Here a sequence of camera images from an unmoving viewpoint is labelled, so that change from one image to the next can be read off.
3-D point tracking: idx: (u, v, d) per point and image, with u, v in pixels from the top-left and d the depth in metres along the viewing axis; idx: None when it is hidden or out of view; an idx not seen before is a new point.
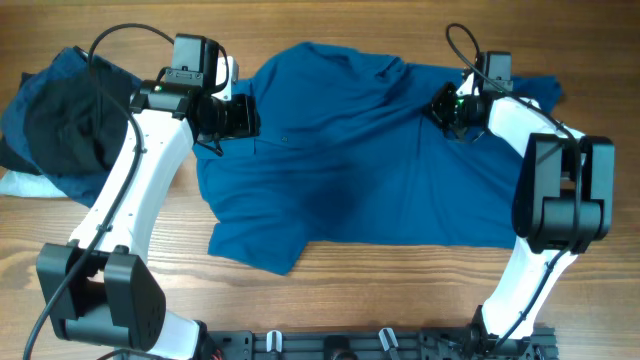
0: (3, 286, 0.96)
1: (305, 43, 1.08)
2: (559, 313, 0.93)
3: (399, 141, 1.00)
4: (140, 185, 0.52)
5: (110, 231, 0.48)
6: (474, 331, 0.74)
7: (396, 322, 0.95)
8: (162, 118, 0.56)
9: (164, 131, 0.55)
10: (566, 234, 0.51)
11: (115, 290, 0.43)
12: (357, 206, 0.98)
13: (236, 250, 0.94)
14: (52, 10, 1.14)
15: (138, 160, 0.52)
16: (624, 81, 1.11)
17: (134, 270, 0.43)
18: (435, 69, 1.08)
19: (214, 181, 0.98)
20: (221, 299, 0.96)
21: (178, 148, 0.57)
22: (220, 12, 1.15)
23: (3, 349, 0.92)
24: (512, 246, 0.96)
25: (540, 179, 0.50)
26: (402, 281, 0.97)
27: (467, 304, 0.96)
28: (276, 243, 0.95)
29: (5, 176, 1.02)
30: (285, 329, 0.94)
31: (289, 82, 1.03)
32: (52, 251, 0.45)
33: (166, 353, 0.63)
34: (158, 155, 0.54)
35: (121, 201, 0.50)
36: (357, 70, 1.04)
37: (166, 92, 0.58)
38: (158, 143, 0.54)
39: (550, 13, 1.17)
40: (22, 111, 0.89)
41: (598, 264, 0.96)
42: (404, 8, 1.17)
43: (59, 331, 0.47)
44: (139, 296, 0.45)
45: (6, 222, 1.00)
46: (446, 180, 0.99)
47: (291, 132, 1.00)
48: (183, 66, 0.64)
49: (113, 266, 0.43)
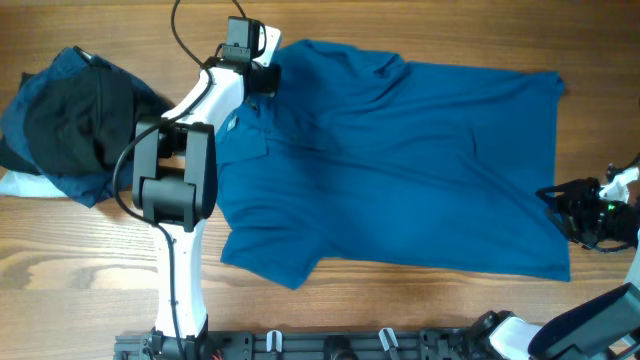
0: (3, 286, 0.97)
1: (304, 40, 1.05)
2: (558, 312, 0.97)
3: (408, 145, 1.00)
4: (212, 100, 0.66)
5: (192, 115, 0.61)
6: (488, 318, 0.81)
7: (396, 322, 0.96)
8: (224, 74, 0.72)
9: (224, 81, 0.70)
10: None
11: (193, 145, 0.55)
12: (370, 214, 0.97)
13: (251, 261, 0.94)
14: (50, 9, 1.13)
15: (210, 86, 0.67)
16: (623, 82, 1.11)
17: (211, 131, 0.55)
18: (435, 68, 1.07)
19: (223, 184, 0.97)
20: (222, 299, 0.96)
21: (234, 96, 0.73)
22: (220, 12, 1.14)
23: (4, 349, 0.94)
24: (514, 254, 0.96)
25: (592, 326, 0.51)
26: (401, 281, 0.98)
27: (467, 304, 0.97)
28: (289, 255, 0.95)
29: (5, 176, 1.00)
30: (286, 329, 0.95)
31: (291, 82, 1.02)
32: (146, 120, 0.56)
33: (190, 301, 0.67)
34: (223, 90, 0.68)
35: (198, 105, 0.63)
36: (357, 67, 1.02)
37: (224, 63, 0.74)
38: (224, 83, 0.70)
39: (552, 12, 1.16)
40: (22, 111, 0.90)
41: (593, 264, 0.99)
42: (404, 7, 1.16)
43: (137, 191, 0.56)
44: (209, 157, 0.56)
45: (4, 222, 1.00)
46: (460, 187, 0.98)
47: (301, 134, 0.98)
48: (235, 43, 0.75)
49: (193, 132, 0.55)
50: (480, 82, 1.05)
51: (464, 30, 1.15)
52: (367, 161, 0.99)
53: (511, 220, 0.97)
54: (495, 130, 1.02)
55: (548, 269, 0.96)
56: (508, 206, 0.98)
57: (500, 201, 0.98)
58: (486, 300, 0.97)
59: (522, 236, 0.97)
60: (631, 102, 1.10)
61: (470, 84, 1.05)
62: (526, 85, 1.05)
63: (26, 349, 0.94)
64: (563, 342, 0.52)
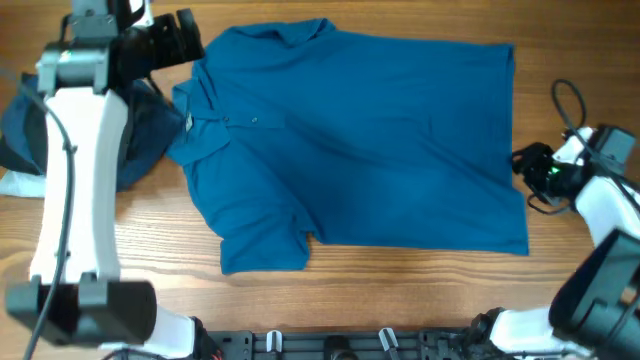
0: (2, 286, 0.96)
1: (231, 28, 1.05)
2: None
3: (374, 126, 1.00)
4: (82, 191, 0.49)
5: (69, 256, 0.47)
6: (482, 323, 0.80)
7: (396, 322, 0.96)
8: (80, 97, 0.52)
9: (87, 120, 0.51)
10: (597, 342, 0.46)
11: (91, 310, 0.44)
12: (341, 196, 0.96)
13: (250, 261, 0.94)
14: (51, 10, 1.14)
15: (71, 159, 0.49)
16: (623, 82, 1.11)
17: (104, 288, 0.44)
18: (341, 45, 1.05)
19: (198, 181, 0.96)
20: (221, 299, 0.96)
21: (115, 120, 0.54)
22: (220, 12, 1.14)
23: None
24: (501, 234, 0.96)
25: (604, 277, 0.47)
26: (401, 281, 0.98)
27: (467, 304, 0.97)
28: (278, 244, 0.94)
29: (5, 176, 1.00)
30: (286, 329, 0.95)
31: (241, 67, 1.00)
32: (17, 296, 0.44)
33: (166, 349, 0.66)
34: (91, 143, 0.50)
35: (72, 199, 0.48)
36: (292, 41, 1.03)
37: (80, 50, 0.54)
38: (89, 127, 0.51)
39: (551, 12, 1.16)
40: (21, 111, 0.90)
41: None
42: (404, 8, 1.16)
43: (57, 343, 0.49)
44: (118, 301, 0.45)
45: (4, 222, 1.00)
46: (414, 162, 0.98)
47: (258, 113, 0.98)
48: (87, 10, 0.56)
49: (85, 299, 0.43)
50: (429, 57, 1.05)
51: (464, 30, 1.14)
52: (327, 142, 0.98)
53: (491, 198, 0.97)
54: (454, 106, 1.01)
55: (516, 241, 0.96)
56: (485, 183, 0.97)
57: (476, 176, 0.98)
58: (486, 300, 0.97)
59: (503, 208, 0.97)
60: (631, 101, 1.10)
61: (419, 58, 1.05)
62: (477, 63, 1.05)
63: None
64: (583, 303, 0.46)
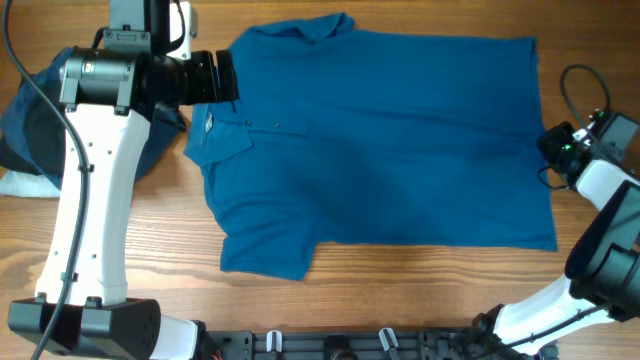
0: (3, 285, 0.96)
1: (251, 28, 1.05)
2: None
3: (389, 125, 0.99)
4: (94, 214, 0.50)
5: (75, 281, 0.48)
6: (483, 322, 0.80)
7: (396, 322, 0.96)
8: (101, 115, 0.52)
9: (103, 142, 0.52)
10: (610, 293, 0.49)
11: (93, 336, 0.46)
12: (356, 198, 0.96)
13: (249, 262, 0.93)
14: (51, 10, 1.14)
15: (86, 180, 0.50)
16: (623, 82, 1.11)
17: (111, 317, 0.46)
18: (359, 43, 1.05)
19: (215, 182, 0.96)
20: (222, 299, 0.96)
21: (136, 140, 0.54)
22: (219, 12, 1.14)
23: (3, 349, 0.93)
24: (518, 234, 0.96)
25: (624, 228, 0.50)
26: (402, 281, 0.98)
27: (467, 304, 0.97)
28: (285, 249, 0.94)
29: (5, 176, 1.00)
30: (286, 329, 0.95)
31: (259, 69, 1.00)
32: (24, 310, 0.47)
33: (168, 355, 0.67)
34: (106, 168, 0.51)
35: (83, 220, 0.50)
36: (313, 37, 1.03)
37: (104, 63, 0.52)
38: (106, 153, 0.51)
39: (551, 12, 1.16)
40: (21, 112, 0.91)
41: None
42: (403, 8, 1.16)
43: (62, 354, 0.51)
44: (121, 327, 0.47)
45: (4, 223, 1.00)
46: (428, 162, 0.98)
47: (278, 113, 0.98)
48: (125, 25, 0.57)
49: (90, 325, 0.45)
50: (451, 54, 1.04)
51: (464, 30, 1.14)
52: (344, 144, 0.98)
53: (499, 199, 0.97)
54: (472, 106, 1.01)
55: (531, 239, 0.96)
56: (501, 183, 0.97)
57: (491, 176, 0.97)
58: (486, 300, 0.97)
59: (507, 209, 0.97)
60: (631, 101, 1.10)
61: (438, 54, 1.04)
62: (495, 60, 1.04)
63: (26, 348, 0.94)
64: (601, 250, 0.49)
